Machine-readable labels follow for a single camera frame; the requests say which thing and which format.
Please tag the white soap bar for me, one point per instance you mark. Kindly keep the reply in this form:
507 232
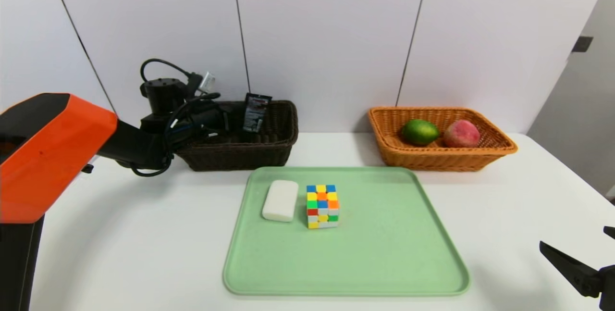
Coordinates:
280 200

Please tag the black wall fixture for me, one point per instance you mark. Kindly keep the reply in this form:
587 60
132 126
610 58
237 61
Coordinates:
582 44

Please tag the dark brown wicker basket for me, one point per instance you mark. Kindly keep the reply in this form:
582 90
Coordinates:
269 147

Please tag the orange wicker basket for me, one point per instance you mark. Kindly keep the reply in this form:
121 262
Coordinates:
432 157

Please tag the colourful puzzle cube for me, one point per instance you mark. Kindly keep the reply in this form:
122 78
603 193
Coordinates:
322 206

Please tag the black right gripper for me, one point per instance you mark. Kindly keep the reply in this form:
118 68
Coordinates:
608 287

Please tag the black cosmetic tube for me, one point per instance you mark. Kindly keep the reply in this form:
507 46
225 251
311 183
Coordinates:
255 111

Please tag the light green plastic tray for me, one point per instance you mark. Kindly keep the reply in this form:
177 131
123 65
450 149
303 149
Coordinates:
355 263

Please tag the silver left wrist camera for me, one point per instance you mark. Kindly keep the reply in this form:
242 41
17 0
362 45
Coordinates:
207 81

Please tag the green mango fruit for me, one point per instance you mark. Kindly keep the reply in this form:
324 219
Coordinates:
420 132

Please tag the pink peach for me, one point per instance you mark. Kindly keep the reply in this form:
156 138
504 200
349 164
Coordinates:
461 133

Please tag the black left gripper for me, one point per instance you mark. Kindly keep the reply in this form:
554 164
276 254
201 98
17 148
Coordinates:
211 118

